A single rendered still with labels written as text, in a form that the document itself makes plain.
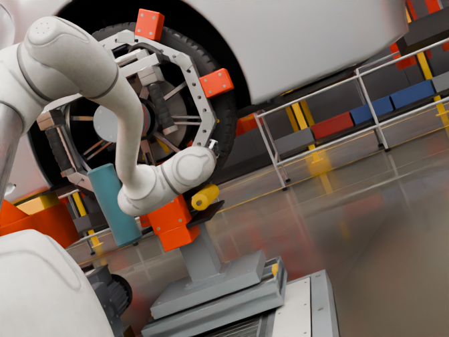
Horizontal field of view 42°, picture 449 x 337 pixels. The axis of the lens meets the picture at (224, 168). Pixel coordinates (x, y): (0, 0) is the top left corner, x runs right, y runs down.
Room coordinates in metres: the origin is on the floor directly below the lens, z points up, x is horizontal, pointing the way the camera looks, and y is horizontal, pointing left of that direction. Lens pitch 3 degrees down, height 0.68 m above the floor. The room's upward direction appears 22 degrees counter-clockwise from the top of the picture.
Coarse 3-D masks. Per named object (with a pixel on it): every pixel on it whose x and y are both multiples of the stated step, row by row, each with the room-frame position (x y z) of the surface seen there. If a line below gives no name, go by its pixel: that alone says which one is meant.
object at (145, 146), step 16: (128, 48) 2.02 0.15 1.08; (176, 64) 2.00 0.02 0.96; (144, 96) 2.04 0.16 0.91; (80, 112) 2.17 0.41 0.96; (80, 128) 2.16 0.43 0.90; (80, 144) 2.12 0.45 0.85; (96, 144) 2.08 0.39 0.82; (144, 144) 2.05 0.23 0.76; (80, 160) 2.07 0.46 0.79; (96, 160) 2.17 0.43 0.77
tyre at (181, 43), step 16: (96, 32) 2.04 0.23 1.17; (112, 32) 2.02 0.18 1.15; (176, 32) 2.00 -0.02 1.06; (176, 48) 1.99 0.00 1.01; (192, 48) 1.98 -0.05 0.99; (208, 64) 1.98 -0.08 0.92; (224, 96) 1.98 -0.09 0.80; (224, 112) 1.98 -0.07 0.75; (224, 128) 1.98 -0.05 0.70; (224, 144) 1.99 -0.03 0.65; (224, 160) 2.14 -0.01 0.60; (192, 192) 2.02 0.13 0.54
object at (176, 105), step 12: (132, 84) 2.15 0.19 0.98; (168, 84) 2.13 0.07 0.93; (180, 96) 2.12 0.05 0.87; (168, 108) 2.13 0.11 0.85; (180, 108) 2.12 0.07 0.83; (180, 120) 2.13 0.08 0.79; (180, 132) 2.13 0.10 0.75; (156, 144) 2.15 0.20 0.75; (180, 144) 2.16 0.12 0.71; (156, 156) 2.15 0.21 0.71
